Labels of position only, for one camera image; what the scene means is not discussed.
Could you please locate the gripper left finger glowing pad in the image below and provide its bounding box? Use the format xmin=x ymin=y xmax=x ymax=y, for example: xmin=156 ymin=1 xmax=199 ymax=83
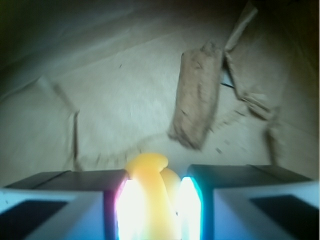
xmin=0 ymin=169 xmax=140 ymax=240

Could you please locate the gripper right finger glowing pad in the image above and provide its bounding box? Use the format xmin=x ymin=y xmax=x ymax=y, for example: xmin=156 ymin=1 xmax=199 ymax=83
xmin=178 ymin=164 xmax=320 ymax=240

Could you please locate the yellow rubber duck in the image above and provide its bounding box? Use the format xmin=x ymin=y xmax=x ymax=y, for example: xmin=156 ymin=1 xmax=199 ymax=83
xmin=125 ymin=152 xmax=181 ymax=240

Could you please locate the brown paper bag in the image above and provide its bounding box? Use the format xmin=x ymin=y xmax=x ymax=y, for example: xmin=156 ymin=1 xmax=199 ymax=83
xmin=0 ymin=0 xmax=320 ymax=186

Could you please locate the piece of wood bark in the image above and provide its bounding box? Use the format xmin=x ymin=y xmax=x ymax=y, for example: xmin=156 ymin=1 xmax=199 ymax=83
xmin=168 ymin=39 xmax=224 ymax=150

